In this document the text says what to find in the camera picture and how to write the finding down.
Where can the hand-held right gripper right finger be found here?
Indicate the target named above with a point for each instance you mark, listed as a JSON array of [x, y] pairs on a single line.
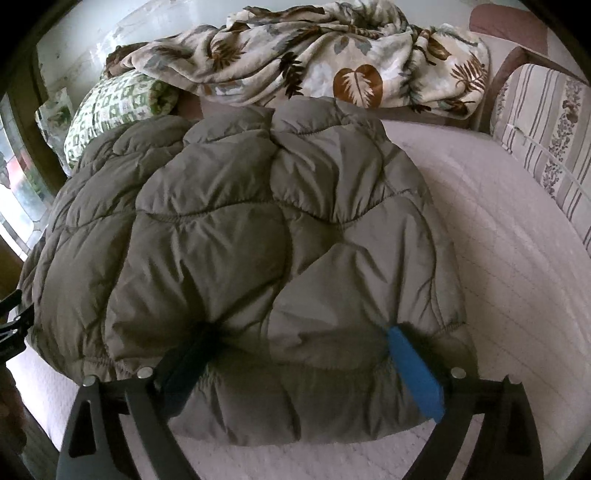
[[418, 374]]

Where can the pale pink bed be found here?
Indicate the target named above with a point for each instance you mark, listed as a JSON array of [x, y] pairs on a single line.
[[508, 286]]

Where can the person's left hand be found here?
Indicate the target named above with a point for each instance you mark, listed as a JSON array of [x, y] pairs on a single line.
[[11, 406]]

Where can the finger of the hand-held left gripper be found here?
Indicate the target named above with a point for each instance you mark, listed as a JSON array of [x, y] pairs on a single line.
[[10, 300]]

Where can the striped floral pillow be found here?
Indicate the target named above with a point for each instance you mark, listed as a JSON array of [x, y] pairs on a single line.
[[549, 138]]

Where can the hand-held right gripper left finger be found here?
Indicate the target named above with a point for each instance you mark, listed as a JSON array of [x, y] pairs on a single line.
[[182, 369]]

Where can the stained glass window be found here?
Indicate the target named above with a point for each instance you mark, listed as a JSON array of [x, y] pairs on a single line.
[[18, 184]]

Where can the wooden window frame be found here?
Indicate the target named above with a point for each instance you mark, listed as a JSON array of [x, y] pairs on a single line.
[[37, 78]]

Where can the green patterned pillow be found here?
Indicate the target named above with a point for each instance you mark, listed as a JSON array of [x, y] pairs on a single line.
[[115, 108]]

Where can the white floral pillow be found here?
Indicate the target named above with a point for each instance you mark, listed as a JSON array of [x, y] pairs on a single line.
[[54, 117]]

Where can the grey puffer jacket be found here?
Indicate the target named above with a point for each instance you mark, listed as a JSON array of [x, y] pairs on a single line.
[[258, 258]]

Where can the leaf printed blanket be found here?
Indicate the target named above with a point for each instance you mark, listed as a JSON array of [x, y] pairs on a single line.
[[332, 60]]

